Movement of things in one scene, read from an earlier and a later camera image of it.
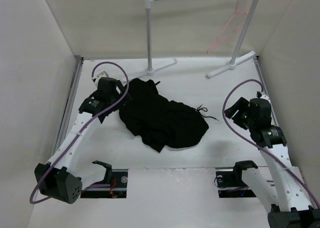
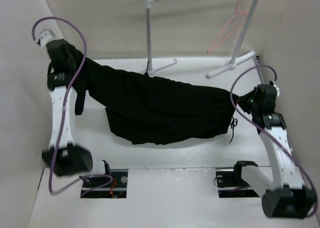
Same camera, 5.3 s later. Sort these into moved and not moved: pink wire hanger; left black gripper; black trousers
Moved: left black gripper; black trousers
Not moved: pink wire hanger
